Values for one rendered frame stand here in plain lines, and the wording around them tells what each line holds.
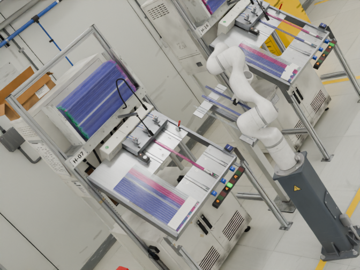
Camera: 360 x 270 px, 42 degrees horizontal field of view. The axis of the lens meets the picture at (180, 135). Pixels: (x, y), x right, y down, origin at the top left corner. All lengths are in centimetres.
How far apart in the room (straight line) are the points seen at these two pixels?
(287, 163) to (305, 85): 162
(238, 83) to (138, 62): 259
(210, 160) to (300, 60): 117
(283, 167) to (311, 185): 19
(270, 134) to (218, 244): 116
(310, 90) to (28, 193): 267
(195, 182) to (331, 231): 88
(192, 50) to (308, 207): 170
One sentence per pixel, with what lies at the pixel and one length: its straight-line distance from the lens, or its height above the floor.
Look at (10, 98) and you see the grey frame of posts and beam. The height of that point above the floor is 188.
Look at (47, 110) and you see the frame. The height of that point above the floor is 168.
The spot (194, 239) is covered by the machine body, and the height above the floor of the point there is 39.
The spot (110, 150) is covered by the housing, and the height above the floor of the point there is 123.
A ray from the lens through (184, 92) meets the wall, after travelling 542.
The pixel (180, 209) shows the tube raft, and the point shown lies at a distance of 295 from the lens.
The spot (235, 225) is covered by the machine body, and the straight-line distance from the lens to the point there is 362.
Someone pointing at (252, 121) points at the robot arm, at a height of 109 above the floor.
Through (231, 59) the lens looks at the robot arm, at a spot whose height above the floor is 136.
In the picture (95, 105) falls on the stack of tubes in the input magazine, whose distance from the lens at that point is 309.
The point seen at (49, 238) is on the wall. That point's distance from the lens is 462.
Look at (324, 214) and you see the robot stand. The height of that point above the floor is 35.
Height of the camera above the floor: 220
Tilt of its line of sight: 22 degrees down
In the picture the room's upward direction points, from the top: 37 degrees counter-clockwise
